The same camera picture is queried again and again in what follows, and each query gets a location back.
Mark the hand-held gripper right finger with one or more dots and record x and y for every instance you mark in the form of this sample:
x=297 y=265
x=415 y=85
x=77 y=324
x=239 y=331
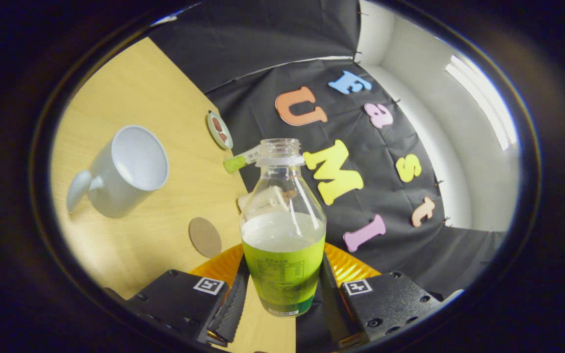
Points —
x=385 y=304

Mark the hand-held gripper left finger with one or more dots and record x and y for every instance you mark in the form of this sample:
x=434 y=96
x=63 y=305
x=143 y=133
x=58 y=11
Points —
x=231 y=306

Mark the green label juice bottle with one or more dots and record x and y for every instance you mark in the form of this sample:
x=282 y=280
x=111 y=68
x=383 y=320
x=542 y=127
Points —
x=282 y=274

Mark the round brown coaster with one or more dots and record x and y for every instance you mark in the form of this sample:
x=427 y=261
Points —
x=205 y=238

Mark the pale blue cup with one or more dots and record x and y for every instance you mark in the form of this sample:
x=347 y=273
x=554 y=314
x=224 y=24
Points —
x=130 y=171

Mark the capped green tea bottle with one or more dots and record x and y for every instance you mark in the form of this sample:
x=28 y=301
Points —
x=238 y=161

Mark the white toaster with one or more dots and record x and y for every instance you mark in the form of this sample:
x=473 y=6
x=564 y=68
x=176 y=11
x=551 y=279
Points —
x=244 y=201

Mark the brown food piece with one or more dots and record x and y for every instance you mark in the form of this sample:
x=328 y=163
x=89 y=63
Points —
x=217 y=123
x=223 y=137

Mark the pale green plate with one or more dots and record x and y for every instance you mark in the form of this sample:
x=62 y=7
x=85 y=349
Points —
x=219 y=130

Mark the ceiling light panel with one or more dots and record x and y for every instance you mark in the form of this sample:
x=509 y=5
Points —
x=483 y=98

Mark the wooden table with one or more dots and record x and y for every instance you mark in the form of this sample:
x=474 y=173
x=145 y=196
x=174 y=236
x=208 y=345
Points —
x=135 y=88

